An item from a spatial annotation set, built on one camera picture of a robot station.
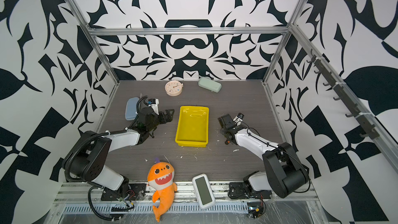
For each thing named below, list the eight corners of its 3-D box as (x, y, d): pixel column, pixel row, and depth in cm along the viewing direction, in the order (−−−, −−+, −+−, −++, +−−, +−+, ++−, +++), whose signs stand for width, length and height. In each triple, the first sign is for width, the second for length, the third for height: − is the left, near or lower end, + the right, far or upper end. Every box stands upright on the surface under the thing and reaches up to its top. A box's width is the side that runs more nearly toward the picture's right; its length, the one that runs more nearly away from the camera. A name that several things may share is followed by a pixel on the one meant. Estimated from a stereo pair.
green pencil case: (197, 84, 121) (196, 81, 119) (202, 78, 125) (202, 75, 123) (218, 93, 115) (219, 90, 113) (223, 86, 120) (223, 83, 117)
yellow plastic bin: (176, 148, 90) (175, 142, 84) (180, 111, 106) (178, 105, 100) (209, 148, 90) (210, 143, 84) (208, 111, 106) (208, 105, 100)
